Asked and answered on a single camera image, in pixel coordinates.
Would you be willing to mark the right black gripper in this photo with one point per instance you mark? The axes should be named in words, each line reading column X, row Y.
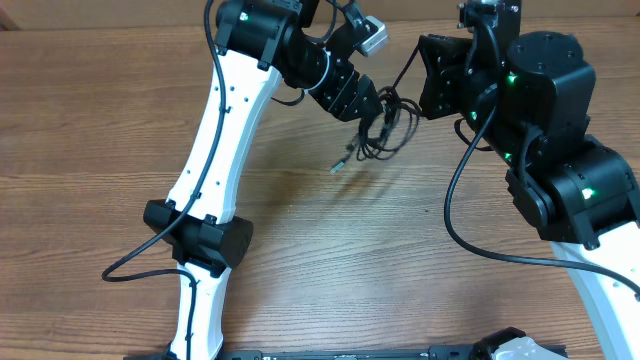
column 443, row 56

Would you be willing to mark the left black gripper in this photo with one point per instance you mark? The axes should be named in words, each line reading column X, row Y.
column 345, row 106

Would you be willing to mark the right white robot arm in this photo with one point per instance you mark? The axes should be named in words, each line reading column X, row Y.
column 527, row 96

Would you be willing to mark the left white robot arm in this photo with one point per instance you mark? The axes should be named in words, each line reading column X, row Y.
column 259, row 45

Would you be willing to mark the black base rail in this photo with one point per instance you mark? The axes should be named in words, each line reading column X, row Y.
column 508, row 343

